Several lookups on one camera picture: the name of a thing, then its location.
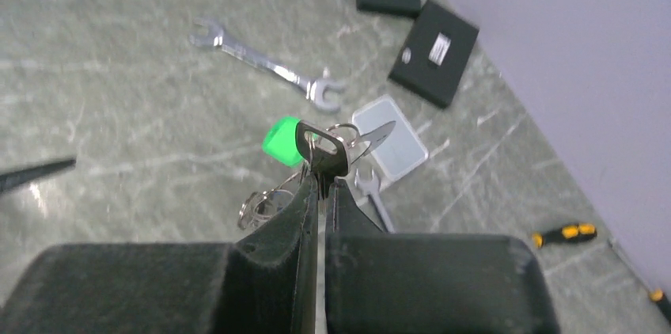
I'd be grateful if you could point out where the silver right wrench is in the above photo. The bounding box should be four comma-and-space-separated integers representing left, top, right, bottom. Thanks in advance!
354, 169, 396, 233

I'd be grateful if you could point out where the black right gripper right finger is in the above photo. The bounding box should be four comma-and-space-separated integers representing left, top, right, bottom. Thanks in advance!
325, 180, 560, 333

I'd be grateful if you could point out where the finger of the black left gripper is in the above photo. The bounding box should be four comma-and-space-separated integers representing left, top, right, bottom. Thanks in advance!
1, 158, 77, 193

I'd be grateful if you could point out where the black yellow screwdriver near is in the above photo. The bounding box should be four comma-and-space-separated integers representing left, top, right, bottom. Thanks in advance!
531, 222, 598, 249

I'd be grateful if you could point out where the silver left wrench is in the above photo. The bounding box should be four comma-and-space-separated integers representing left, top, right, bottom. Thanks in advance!
188, 17, 346, 113

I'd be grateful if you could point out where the black yellow screwdriver far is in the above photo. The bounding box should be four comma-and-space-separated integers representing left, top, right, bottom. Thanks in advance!
649, 289, 671, 324

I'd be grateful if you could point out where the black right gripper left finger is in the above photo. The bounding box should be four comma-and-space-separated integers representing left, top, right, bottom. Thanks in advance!
1, 176, 319, 333

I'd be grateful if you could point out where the black yellow screwdriver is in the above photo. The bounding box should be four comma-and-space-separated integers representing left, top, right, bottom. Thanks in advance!
649, 289, 671, 324
531, 222, 598, 249

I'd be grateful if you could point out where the silver wrench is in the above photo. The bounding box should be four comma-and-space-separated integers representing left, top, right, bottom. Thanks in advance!
354, 169, 396, 233
188, 17, 346, 113

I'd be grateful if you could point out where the black box with label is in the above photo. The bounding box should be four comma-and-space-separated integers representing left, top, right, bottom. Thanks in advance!
389, 0, 479, 109

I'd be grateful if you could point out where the white network switch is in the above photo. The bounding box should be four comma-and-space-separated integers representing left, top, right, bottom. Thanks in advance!
351, 94, 429, 183

